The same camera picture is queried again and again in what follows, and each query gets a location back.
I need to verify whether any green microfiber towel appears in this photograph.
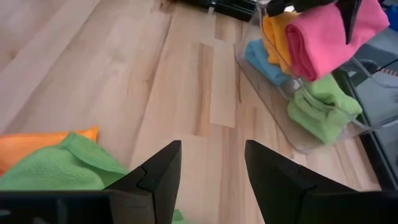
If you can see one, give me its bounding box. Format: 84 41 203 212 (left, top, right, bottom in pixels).
0 132 187 224
286 74 363 144

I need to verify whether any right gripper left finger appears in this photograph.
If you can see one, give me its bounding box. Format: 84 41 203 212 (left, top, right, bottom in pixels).
105 139 182 224

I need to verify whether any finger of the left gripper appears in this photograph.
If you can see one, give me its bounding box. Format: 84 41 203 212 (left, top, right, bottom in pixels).
337 0 363 44
266 0 335 18

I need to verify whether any orange microfiber towel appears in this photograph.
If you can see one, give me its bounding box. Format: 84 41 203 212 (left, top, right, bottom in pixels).
0 126 100 175
261 11 300 75

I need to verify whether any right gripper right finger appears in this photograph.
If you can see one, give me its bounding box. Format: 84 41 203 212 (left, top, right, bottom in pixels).
244 139 358 224

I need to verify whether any clear plastic bin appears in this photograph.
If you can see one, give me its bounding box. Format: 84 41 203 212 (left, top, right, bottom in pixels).
234 0 398 155

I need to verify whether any black orange-striped floor mat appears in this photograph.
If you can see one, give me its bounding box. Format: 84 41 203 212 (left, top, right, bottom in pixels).
379 67 398 78

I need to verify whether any blue microfiber towel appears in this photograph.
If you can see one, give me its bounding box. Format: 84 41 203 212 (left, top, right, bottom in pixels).
244 39 292 87

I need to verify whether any pink microfiber towel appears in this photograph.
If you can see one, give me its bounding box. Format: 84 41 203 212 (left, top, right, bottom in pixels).
285 0 390 82

